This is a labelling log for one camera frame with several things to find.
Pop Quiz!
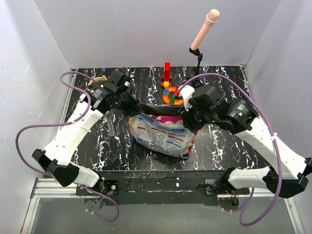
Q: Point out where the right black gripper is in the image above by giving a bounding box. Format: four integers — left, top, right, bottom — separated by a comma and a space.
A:
177, 97, 216, 133

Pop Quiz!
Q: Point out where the translucent plastic food scoop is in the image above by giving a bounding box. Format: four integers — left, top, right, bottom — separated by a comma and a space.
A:
103, 110, 115, 137

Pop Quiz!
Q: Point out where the pink pet food bag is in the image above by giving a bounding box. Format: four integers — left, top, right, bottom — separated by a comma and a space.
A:
129, 103, 197, 159

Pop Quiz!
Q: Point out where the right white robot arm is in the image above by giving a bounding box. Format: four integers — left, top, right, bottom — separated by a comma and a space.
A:
179, 100, 312, 198

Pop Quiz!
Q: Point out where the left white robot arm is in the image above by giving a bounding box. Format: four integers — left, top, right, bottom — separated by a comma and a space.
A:
32, 80, 139, 195

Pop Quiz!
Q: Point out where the upper yellow pet bowl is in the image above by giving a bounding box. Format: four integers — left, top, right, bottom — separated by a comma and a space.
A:
88, 75, 107, 86

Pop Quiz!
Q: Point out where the colourful toy block track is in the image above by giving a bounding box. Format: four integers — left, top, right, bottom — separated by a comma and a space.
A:
162, 87, 183, 106

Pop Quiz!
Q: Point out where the red toy block tower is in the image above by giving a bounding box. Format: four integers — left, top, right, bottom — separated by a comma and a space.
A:
161, 62, 172, 89

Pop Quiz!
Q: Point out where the black microphone stand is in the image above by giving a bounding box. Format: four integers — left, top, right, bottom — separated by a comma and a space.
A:
189, 48, 203, 88

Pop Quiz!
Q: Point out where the pink microphone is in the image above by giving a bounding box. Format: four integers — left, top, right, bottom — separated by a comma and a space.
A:
190, 9, 220, 50

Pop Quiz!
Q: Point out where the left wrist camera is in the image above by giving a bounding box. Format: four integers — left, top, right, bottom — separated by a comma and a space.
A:
108, 70, 134, 94

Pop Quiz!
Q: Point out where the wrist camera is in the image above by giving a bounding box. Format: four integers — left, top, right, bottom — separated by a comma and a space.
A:
173, 85, 226, 112
108, 70, 134, 94

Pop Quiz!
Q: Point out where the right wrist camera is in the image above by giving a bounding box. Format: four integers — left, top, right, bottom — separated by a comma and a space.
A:
173, 85, 226, 112

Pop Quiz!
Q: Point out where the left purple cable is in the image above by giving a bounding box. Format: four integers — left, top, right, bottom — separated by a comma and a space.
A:
16, 71, 120, 222

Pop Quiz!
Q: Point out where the purple cable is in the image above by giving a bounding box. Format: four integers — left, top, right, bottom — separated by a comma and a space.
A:
16, 71, 120, 222
179, 73, 283, 227

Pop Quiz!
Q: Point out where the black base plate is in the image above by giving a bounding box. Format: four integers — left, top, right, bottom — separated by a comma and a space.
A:
43, 170, 278, 207

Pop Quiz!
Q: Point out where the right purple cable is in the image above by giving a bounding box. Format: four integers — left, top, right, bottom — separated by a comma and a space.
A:
179, 73, 283, 227

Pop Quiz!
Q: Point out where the aluminium frame rail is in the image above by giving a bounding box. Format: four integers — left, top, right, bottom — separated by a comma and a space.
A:
20, 68, 305, 234

